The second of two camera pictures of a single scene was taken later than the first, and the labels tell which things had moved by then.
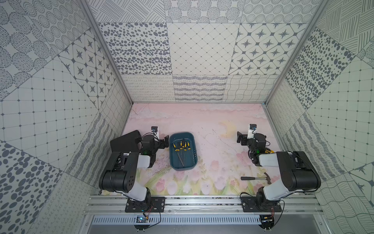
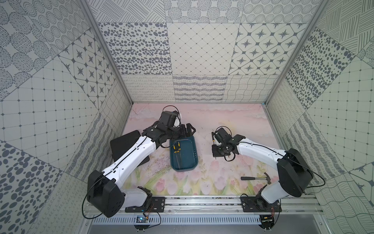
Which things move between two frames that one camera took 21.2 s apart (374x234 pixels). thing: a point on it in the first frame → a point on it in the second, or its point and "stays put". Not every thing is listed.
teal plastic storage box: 182,150 stays put
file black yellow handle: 181,148 → 175,151
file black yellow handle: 185,150 → 179,149
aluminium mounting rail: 202,204 stays put
